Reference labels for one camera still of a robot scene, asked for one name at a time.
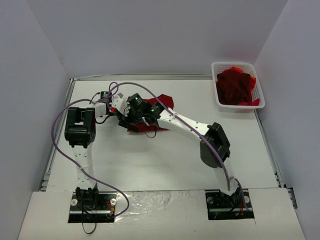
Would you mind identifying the white plastic basket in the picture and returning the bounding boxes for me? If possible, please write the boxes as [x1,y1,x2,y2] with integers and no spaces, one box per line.
[211,61,265,112]

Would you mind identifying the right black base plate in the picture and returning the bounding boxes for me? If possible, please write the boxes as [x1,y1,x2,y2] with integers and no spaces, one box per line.
[205,189,255,221]

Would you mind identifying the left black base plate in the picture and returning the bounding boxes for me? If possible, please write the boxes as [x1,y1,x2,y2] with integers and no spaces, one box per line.
[68,192,117,224]

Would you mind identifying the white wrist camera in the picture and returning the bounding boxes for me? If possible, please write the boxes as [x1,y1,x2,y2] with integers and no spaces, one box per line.
[111,92,124,100]
[110,98,130,117]

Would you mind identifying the orange shirt in basket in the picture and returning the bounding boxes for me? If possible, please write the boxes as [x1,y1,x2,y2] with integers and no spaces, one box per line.
[229,66,261,106]

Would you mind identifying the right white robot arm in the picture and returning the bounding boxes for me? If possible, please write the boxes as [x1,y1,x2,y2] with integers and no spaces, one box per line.
[111,93,240,207]

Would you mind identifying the purple cable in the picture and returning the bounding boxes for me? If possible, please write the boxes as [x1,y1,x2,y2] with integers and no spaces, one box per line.
[104,81,253,212]
[50,82,130,218]

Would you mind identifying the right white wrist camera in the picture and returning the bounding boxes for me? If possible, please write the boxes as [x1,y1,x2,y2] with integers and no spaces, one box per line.
[110,98,130,117]

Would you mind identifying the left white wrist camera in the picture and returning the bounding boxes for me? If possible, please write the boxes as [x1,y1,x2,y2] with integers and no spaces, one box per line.
[111,92,124,100]

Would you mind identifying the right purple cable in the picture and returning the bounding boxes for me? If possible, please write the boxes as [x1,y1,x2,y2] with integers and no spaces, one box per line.
[104,81,253,212]

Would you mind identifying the thin black cable loop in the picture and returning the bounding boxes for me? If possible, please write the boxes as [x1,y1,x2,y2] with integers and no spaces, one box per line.
[82,218,98,235]

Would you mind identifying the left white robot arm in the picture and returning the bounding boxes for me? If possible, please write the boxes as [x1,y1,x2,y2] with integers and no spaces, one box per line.
[64,92,124,209]

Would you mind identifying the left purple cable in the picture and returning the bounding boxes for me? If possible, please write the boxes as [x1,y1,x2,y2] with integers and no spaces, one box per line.
[50,82,130,218]

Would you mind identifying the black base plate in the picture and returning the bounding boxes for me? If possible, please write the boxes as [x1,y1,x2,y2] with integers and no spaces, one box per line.
[68,192,117,224]
[205,189,255,221]

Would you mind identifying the red t shirt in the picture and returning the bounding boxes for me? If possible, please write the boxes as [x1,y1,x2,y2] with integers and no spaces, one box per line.
[126,93,175,135]

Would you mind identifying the dark red shirt in basket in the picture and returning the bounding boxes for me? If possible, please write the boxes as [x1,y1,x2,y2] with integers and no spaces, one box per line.
[216,68,252,106]

